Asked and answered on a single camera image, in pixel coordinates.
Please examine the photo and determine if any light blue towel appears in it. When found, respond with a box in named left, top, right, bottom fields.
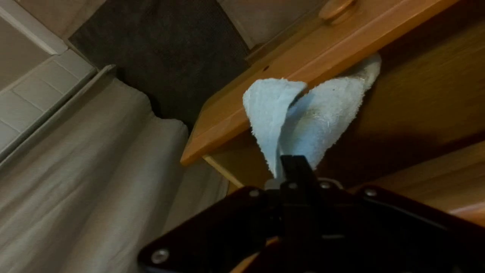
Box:
left=242, top=54, right=381, bottom=178

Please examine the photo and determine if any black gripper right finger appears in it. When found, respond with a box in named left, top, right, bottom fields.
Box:
left=295, top=156, right=315, bottom=190

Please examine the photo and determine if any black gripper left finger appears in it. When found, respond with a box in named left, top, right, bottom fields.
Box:
left=280, top=154, right=298, bottom=189

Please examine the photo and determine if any beige curtain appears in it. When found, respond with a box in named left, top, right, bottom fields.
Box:
left=0, top=78, right=227, bottom=273

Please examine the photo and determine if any wooden dresser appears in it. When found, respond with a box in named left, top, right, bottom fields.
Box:
left=201, top=140, right=485, bottom=273

